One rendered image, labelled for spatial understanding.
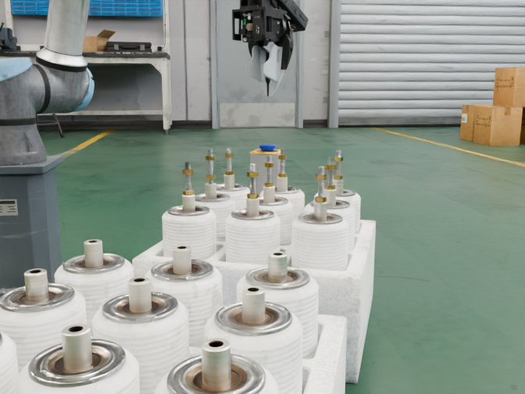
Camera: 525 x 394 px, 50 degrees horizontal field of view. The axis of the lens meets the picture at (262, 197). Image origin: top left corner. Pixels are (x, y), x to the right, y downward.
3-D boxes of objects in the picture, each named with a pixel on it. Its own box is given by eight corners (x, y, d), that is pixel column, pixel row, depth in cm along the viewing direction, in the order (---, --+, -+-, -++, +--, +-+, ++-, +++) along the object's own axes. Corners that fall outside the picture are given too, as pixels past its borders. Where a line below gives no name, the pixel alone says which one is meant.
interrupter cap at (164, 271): (140, 281, 66) (140, 276, 66) (165, 262, 73) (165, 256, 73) (201, 286, 64) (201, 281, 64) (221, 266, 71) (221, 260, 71)
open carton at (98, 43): (80, 55, 571) (78, 31, 566) (118, 55, 566) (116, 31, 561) (66, 53, 541) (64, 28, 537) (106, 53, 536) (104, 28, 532)
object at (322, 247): (320, 337, 92) (323, 229, 88) (279, 319, 99) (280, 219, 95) (357, 320, 98) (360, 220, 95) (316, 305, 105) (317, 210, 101)
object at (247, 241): (225, 324, 96) (223, 222, 93) (227, 303, 106) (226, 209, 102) (280, 324, 97) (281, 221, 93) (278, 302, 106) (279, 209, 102)
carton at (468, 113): (491, 138, 498) (494, 104, 492) (505, 141, 475) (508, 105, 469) (458, 138, 496) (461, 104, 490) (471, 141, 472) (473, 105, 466)
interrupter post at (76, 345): (56, 372, 45) (54, 333, 44) (73, 358, 47) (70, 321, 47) (83, 375, 45) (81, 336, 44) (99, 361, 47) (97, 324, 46)
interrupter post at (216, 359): (196, 389, 42) (195, 349, 42) (206, 374, 45) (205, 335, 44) (226, 393, 42) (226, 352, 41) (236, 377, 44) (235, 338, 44)
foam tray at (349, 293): (136, 356, 100) (131, 259, 97) (209, 282, 137) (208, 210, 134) (357, 385, 91) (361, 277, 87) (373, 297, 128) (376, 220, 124)
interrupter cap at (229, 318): (203, 334, 52) (203, 327, 52) (226, 303, 59) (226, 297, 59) (284, 342, 50) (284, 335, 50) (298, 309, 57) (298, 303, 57)
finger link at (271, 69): (254, 97, 101) (254, 43, 99) (272, 96, 106) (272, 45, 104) (269, 97, 99) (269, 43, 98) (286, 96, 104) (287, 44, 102)
